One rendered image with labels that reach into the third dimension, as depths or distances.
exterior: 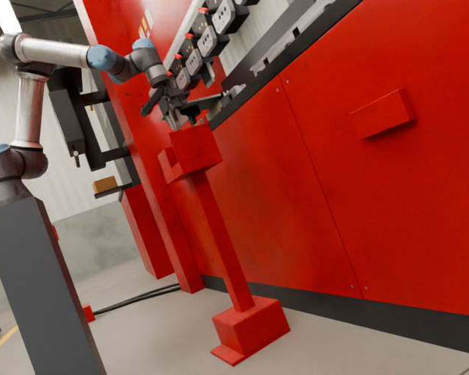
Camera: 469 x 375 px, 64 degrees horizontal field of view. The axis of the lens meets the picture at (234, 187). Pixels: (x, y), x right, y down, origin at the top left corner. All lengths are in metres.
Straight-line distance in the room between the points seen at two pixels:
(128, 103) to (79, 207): 6.10
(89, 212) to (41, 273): 7.20
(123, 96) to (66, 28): 7.22
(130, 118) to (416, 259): 2.09
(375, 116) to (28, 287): 1.20
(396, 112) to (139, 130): 2.01
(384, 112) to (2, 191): 1.24
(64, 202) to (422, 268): 8.09
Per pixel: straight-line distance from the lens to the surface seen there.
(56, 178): 8.76
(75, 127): 2.75
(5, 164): 1.55
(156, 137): 2.65
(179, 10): 2.00
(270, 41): 2.30
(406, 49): 0.87
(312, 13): 1.23
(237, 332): 1.35
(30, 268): 1.46
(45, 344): 1.49
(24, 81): 1.67
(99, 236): 8.61
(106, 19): 2.95
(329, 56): 1.02
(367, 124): 0.94
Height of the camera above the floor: 0.54
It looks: 1 degrees up
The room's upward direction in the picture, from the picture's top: 21 degrees counter-clockwise
